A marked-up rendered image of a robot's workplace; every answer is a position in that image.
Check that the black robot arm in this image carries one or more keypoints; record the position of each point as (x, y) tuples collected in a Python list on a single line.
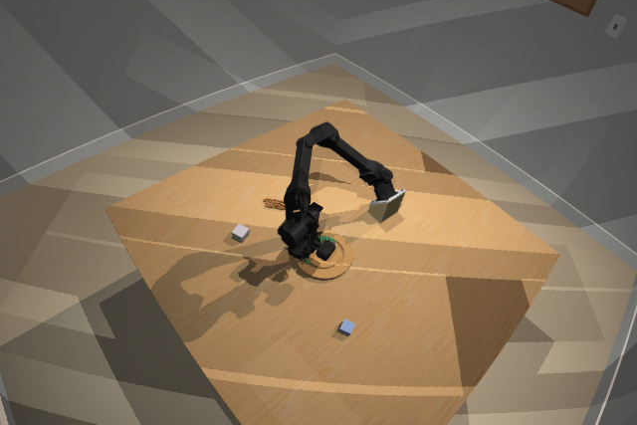
[(298, 194)]

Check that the white cube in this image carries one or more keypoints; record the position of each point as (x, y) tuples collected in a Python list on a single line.
[(240, 232)]

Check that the light blue block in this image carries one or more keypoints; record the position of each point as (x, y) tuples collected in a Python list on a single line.
[(346, 327)]

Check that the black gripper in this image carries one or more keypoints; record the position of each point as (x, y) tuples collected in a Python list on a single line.
[(324, 250)]

